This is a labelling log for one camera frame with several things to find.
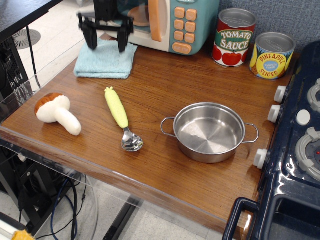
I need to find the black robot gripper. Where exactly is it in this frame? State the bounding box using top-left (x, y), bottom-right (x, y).
top-left (77, 0), bottom-right (134, 53)

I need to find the light blue towel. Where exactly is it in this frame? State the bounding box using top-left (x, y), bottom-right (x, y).
top-left (73, 39), bottom-right (138, 80)

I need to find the spoon with green handle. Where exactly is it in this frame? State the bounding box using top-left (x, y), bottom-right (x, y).
top-left (104, 86), bottom-right (144, 152)

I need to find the white stove knob top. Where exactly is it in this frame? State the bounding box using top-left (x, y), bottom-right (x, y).
top-left (274, 85), bottom-right (287, 104)

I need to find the white stove knob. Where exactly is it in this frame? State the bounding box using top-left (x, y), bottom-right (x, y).
top-left (253, 148), bottom-right (268, 170)
top-left (267, 105), bottom-right (281, 124)
top-left (274, 85), bottom-right (287, 104)

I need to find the yellow plush object corner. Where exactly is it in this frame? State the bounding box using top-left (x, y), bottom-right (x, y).
top-left (11, 230), bottom-right (35, 240)

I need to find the toy microwave teal and cream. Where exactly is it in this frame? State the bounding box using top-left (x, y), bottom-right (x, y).
top-left (100, 0), bottom-right (220, 56)

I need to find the black side desk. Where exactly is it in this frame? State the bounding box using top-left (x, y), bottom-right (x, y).
top-left (0, 0), bottom-right (65, 106)

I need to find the plush mushroom toy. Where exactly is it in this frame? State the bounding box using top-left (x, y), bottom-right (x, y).
top-left (34, 92), bottom-right (82, 136)

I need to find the tomato sauce can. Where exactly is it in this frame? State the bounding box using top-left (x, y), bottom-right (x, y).
top-left (212, 8), bottom-right (257, 67)

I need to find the stainless steel pot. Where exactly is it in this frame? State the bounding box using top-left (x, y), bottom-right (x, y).
top-left (160, 102), bottom-right (260, 164)

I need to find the clear acrylic table guard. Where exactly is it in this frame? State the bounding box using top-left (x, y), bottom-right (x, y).
top-left (0, 14), bottom-right (226, 236)

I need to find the pineapple slices can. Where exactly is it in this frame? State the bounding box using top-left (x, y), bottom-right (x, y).
top-left (249, 32), bottom-right (296, 80)

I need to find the white stove knob middle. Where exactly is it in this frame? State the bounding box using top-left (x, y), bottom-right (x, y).
top-left (267, 105), bottom-right (281, 124)

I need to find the white stove knob bottom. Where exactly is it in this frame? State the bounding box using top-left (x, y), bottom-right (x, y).
top-left (253, 148), bottom-right (268, 170)

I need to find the dark blue toy stove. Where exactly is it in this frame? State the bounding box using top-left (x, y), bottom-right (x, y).
top-left (223, 41), bottom-right (320, 240)

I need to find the blue cable under table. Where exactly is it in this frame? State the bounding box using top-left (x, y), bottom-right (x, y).
top-left (50, 178), bottom-right (78, 240)

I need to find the black cable under table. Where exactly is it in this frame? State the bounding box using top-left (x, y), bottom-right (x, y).
top-left (34, 174), bottom-right (88, 240)

